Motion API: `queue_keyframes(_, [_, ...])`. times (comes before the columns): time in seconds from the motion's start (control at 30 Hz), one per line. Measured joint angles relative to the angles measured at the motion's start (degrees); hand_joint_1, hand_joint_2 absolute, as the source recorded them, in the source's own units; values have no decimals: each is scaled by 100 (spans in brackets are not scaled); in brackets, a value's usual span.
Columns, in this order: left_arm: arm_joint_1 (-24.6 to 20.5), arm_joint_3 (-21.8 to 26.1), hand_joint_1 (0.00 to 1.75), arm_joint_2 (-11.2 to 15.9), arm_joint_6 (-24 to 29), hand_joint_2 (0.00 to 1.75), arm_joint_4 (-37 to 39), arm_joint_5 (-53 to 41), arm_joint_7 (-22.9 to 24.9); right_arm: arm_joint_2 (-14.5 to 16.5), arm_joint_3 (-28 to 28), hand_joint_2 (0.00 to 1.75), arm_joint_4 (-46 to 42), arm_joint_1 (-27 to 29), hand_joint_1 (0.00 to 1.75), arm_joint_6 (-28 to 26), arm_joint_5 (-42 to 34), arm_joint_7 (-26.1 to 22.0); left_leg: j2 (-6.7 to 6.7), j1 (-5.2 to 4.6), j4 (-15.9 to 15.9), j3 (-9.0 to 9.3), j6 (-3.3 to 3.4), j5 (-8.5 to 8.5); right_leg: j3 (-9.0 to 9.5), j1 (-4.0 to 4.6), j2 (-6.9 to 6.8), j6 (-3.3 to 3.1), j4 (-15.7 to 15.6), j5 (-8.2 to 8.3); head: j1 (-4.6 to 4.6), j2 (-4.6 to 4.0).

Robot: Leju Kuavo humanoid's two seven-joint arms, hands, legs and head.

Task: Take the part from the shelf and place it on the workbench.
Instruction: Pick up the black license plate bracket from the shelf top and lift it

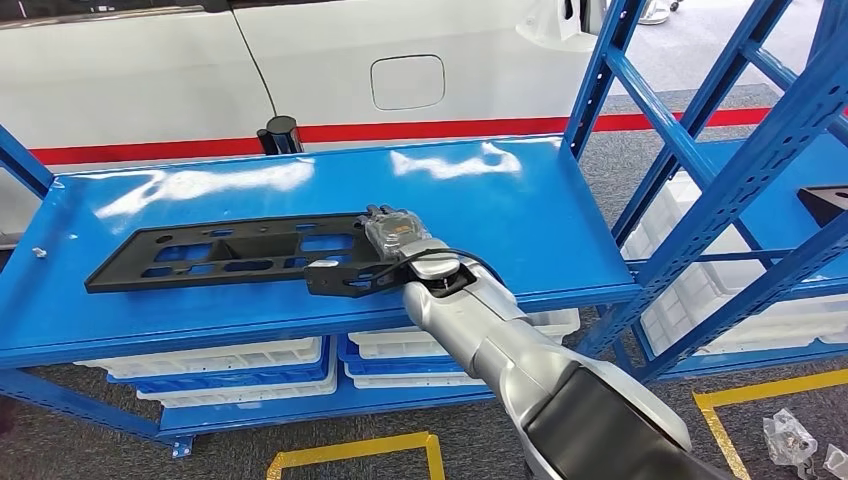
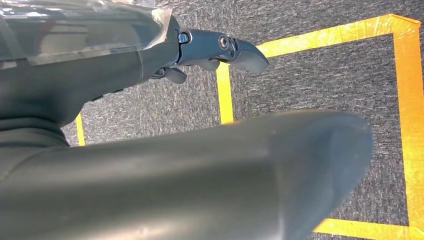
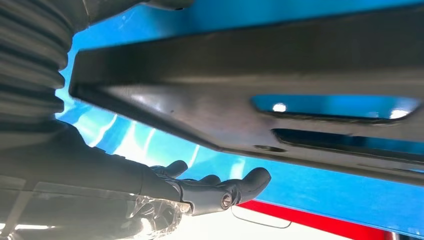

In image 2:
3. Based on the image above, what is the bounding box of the yellow floor tape marking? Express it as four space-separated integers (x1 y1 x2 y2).
215 13 424 240

